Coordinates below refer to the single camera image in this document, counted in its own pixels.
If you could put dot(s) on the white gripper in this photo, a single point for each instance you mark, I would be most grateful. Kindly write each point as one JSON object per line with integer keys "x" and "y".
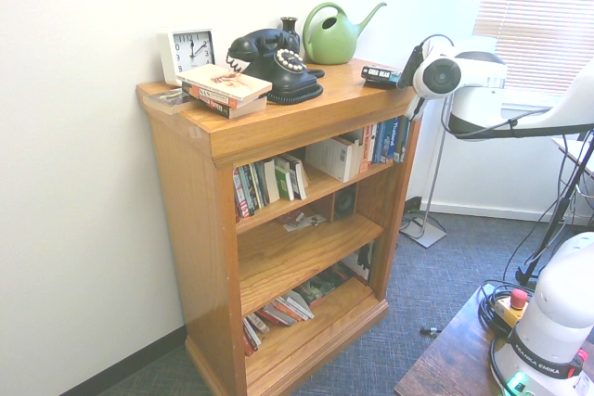
{"x": 416, "y": 109}

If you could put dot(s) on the Greg Bear paperback book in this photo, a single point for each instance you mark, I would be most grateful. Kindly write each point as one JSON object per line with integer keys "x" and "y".
{"x": 380, "y": 75}

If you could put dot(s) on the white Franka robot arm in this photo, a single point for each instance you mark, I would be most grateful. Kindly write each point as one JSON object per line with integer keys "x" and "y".
{"x": 552, "y": 312}

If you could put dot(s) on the teal spine book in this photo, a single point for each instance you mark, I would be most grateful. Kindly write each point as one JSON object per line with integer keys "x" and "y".
{"x": 405, "y": 138}

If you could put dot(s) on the blue Thailand book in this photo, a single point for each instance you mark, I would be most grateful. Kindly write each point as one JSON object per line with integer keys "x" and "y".
{"x": 395, "y": 138}

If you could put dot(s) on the dark blue spine book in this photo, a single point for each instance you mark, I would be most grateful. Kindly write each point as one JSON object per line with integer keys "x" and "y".
{"x": 383, "y": 141}

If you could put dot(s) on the orange Washington book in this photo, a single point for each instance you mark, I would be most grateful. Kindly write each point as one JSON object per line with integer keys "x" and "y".
{"x": 365, "y": 148}

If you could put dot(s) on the cream white book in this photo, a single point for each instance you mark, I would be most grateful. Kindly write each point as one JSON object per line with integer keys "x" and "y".
{"x": 356, "y": 155}

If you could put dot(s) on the black cover book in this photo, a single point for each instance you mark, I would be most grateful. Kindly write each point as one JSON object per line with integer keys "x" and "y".
{"x": 300, "y": 178}

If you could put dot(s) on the green spine book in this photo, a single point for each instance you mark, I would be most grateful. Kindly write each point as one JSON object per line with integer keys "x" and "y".
{"x": 282, "y": 180}

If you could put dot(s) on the white book black figure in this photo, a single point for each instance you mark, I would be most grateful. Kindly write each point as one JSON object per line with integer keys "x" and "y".
{"x": 364, "y": 261}

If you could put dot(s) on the red white spine book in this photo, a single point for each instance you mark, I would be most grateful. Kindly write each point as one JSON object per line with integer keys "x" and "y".
{"x": 240, "y": 194}

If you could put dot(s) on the white book red picture cover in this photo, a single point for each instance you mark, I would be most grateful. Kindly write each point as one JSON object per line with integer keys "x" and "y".
{"x": 223, "y": 80}

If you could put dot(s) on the orange banded paperback book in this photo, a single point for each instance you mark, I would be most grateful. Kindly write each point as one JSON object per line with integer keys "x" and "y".
{"x": 218, "y": 98}

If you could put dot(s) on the large dark green book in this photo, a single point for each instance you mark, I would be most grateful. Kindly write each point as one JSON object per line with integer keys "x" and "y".
{"x": 325, "y": 287}

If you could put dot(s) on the dark cover flat book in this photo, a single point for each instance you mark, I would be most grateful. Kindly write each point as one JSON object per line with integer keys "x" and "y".
{"x": 167, "y": 99}

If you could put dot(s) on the brown cover book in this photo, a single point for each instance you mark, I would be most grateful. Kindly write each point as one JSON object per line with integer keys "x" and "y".
{"x": 250, "y": 338}

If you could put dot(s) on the white text cover paperback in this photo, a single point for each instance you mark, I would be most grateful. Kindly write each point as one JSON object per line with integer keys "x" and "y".
{"x": 329, "y": 157}

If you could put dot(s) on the green plastic watering can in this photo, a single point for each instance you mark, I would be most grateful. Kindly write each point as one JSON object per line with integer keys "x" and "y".
{"x": 331, "y": 39}

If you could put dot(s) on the small dark speaker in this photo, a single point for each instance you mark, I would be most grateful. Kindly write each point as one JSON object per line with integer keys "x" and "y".
{"x": 345, "y": 202}

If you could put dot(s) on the metal floor stand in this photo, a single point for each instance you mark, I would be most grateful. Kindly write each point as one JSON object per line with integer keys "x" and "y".
{"x": 423, "y": 233}

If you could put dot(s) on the wooden oak bookcase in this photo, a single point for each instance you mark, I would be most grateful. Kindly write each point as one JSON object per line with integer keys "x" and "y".
{"x": 287, "y": 122}

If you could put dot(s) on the white paper sheet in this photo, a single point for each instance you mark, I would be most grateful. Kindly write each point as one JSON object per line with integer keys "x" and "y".
{"x": 315, "y": 222}

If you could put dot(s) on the black ceramic vase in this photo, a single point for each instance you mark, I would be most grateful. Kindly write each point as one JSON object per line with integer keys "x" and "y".
{"x": 289, "y": 27}

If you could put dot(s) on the black rotary telephone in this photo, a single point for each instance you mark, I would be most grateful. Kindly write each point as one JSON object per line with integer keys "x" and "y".
{"x": 274, "y": 57}

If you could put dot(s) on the light wooden board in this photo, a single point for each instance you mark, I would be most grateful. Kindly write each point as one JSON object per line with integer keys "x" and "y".
{"x": 580, "y": 155}

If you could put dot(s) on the black tripod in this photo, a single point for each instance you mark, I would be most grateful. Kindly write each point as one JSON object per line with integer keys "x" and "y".
{"x": 534, "y": 268}

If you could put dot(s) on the yellow emergency stop button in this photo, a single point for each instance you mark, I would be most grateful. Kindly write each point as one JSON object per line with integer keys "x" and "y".
{"x": 510, "y": 310}

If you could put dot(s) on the small floor connector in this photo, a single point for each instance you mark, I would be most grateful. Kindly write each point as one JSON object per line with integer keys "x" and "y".
{"x": 429, "y": 331}

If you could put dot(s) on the white square alarm clock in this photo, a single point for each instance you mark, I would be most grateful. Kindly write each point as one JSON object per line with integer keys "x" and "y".
{"x": 188, "y": 55}

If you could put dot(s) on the dark brown wooden table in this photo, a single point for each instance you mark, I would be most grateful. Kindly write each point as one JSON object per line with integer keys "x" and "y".
{"x": 455, "y": 359}

